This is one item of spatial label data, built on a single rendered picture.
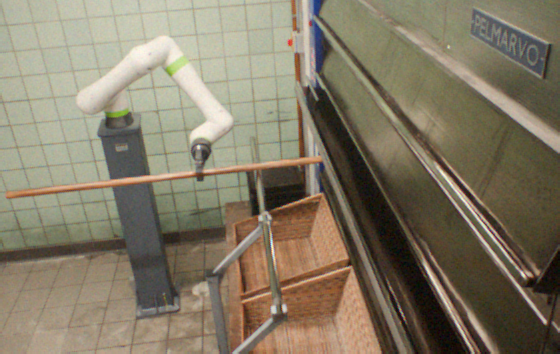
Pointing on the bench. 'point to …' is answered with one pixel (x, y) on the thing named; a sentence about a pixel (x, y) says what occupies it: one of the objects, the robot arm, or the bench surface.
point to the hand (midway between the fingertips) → (199, 172)
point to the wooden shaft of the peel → (161, 177)
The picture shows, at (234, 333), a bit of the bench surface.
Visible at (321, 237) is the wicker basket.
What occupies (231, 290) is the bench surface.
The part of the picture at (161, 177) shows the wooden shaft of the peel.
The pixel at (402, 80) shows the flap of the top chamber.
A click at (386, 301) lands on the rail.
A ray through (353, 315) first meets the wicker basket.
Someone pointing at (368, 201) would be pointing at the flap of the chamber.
